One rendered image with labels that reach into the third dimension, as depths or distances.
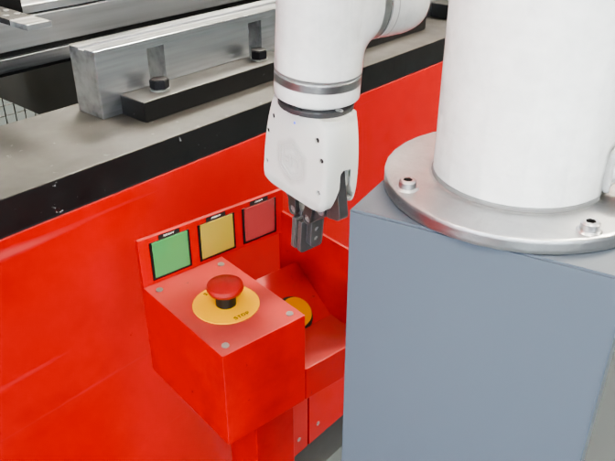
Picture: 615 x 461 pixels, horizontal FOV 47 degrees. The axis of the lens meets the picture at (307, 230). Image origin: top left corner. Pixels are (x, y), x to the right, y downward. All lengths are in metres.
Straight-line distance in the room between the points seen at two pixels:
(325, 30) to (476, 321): 0.29
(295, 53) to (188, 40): 0.47
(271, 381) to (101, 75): 0.48
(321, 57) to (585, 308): 0.32
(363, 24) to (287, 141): 0.14
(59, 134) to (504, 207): 0.67
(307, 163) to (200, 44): 0.47
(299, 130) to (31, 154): 0.39
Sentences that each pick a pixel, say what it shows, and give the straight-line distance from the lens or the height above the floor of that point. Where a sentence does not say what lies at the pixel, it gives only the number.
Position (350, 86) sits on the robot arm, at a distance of 0.67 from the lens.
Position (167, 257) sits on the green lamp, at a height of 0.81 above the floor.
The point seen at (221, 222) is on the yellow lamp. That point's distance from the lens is 0.83.
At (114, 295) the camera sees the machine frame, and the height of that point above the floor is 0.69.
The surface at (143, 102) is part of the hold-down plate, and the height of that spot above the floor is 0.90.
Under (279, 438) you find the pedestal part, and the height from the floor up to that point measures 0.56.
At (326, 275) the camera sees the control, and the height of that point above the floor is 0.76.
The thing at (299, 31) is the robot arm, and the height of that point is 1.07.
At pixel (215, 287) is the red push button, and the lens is 0.75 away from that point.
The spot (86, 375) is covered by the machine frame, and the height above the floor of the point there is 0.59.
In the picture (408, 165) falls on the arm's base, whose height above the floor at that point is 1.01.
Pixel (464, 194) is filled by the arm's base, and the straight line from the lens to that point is 0.48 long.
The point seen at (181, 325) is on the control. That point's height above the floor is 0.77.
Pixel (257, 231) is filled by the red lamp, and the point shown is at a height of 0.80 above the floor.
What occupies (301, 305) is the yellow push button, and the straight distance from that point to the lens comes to 0.85.
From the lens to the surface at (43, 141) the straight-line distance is 0.98.
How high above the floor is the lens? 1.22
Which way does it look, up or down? 30 degrees down
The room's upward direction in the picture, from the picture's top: straight up
